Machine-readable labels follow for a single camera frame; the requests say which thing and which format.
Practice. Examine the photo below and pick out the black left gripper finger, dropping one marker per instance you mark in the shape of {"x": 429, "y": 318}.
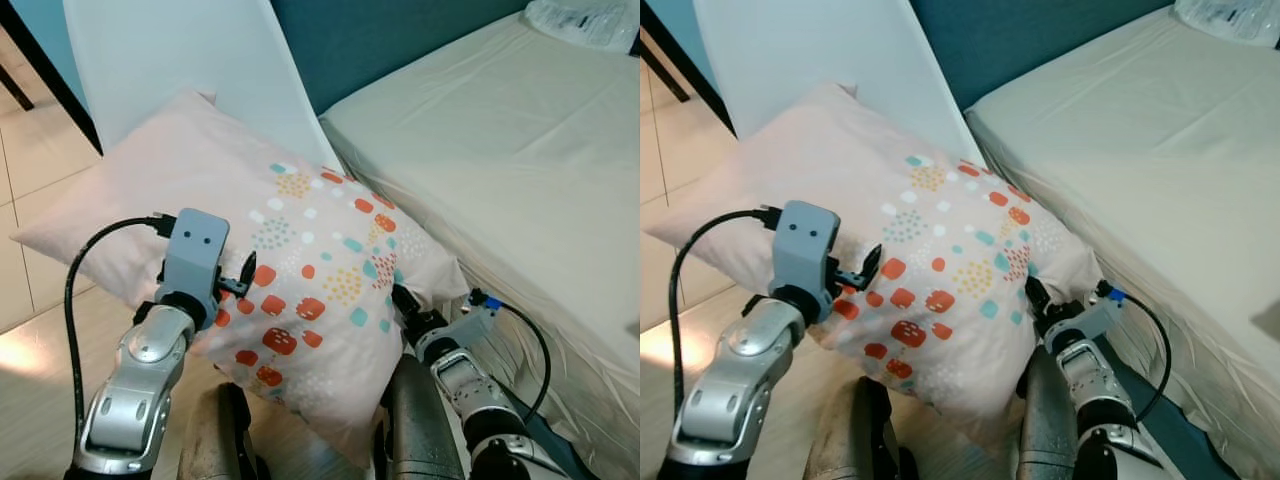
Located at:
{"x": 248, "y": 270}
{"x": 870, "y": 266}

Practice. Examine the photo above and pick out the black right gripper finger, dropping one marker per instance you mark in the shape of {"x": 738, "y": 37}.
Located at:
{"x": 1036, "y": 293}
{"x": 406, "y": 301}

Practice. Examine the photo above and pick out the pink patterned pillow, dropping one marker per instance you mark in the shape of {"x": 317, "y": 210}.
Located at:
{"x": 200, "y": 170}
{"x": 850, "y": 160}

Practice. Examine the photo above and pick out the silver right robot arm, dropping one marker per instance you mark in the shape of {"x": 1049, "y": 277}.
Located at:
{"x": 1090, "y": 380}
{"x": 465, "y": 385}

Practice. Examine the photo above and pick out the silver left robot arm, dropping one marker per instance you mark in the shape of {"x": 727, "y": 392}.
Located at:
{"x": 740, "y": 380}
{"x": 140, "y": 380}

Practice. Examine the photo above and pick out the white plastic shell chair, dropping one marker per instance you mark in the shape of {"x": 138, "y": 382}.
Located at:
{"x": 180, "y": 50}

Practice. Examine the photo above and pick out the right robot leg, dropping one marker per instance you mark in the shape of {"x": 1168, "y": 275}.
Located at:
{"x": 1048, "y": 420}
{"x": 420, "y": 420}

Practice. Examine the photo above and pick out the robot leg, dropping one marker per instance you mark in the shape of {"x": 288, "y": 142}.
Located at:
{"x": 850, "y": 430}
{"x": 420, "y": 420}
{"x": 1048, "y": 420}

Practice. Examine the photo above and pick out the left robot leg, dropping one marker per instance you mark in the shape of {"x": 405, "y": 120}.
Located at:
{"x": 850, "y": 430}

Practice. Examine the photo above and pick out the bed with beige sheet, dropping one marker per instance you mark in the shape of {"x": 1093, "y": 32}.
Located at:
{"x": 500, "y": 150}
{"x": 1130, "y": 150}

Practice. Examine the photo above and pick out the long black furniture leg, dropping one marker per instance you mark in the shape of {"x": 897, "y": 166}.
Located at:
{"x": 712, "y": 98}
{"x": 55, "y": 80}

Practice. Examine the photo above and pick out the dark teal headboard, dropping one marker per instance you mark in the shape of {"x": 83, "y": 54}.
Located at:
{"x": 400, "y": 40}
{"x": 1030, "y": 40}

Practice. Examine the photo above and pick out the short black furniture leg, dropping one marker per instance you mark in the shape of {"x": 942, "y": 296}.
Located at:
{"x": 14, "y": 88}
{"x": 665, "y": 70}

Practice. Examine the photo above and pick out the clear plastic bag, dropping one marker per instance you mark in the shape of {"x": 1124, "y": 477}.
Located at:
{"x": 590, "y": 22}
{"x": 1230, "y": 20}

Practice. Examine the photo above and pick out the light grey right wrist camera mount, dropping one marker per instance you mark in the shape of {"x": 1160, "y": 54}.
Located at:
{"x": 470, "y": 328}
{"x": 1095, "y": 322}

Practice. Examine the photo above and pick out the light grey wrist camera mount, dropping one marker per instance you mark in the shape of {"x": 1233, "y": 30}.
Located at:
{"x": 808, "y": 240}
{"x": 1095, "y": 322}
{"x": 470, "y": 328}
{"x": 195, "y": 250}

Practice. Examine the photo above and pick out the light grey left wrist camera mount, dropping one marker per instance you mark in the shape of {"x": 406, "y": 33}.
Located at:
{"x": 195, "y": 250}
{"x": 808, "y": 240}

